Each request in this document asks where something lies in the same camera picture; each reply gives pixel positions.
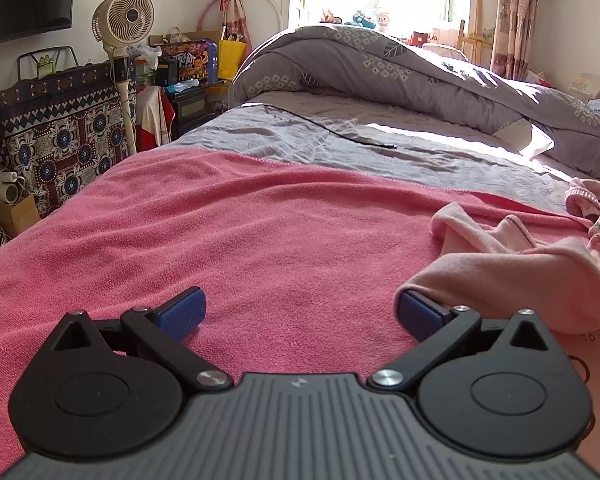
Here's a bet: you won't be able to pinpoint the hanging pink floral curtain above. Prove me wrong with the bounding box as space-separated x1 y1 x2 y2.
491 0 541 81

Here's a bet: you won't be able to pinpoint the white storage basket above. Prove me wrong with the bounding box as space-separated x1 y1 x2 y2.
567 72 600 102

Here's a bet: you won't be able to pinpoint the toys on windowsill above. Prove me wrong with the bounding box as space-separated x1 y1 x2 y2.
344 9 377 28

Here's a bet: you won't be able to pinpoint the black wire rack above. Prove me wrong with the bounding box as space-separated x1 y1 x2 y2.
16 46 79 82

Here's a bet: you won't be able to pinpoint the light pink strawberry-print pants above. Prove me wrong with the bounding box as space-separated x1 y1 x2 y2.
565 177 600 238

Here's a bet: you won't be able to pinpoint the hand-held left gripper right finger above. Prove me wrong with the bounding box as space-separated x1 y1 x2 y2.
367 290 561 391

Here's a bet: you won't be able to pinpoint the beige standing fan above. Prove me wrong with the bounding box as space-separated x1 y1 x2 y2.
91 0 157 157

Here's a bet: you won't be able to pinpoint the tied pink floral curtain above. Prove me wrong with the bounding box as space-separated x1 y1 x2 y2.
219 0 253 43

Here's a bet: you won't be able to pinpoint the white plastic bag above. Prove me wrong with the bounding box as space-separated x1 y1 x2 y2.
129 42 163 68

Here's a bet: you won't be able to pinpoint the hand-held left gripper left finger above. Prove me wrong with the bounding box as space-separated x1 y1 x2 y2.
50 286 233 393

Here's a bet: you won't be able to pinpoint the light pink strawberry-print top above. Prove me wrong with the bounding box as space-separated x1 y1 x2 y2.
397 201 600 466

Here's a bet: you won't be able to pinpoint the pink hula hoop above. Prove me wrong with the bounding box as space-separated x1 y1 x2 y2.
197 0 285 31

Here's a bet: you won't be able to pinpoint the dark patterned cover cloth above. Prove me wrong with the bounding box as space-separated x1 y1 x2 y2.
0 60 137 221

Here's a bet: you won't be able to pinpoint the red and white cloth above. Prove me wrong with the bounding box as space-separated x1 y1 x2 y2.
134 85 177 153

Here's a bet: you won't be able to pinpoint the wooden easel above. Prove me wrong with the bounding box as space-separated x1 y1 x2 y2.
457 19 495 66

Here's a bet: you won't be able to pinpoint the cardboard box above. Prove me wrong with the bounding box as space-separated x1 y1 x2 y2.
0 194 42 238

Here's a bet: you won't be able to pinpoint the grey bed sheet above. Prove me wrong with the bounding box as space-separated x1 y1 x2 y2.
172 91 600 221

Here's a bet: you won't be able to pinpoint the yellow paper bag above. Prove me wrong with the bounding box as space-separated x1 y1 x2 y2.
218 37 248 81

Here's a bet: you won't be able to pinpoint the pink towel blanket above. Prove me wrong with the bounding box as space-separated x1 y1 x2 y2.
0 150 598 480

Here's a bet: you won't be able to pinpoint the black metal box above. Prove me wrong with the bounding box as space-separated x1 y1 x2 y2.
172 89 216 138

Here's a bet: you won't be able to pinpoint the grey floral quilt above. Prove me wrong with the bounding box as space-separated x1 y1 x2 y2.
229 25 600 185

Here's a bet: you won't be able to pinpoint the colourful game box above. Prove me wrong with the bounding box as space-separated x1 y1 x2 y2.
160 40 221 85

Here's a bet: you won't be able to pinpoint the black cable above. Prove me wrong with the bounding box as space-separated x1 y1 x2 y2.
266 105 399 150

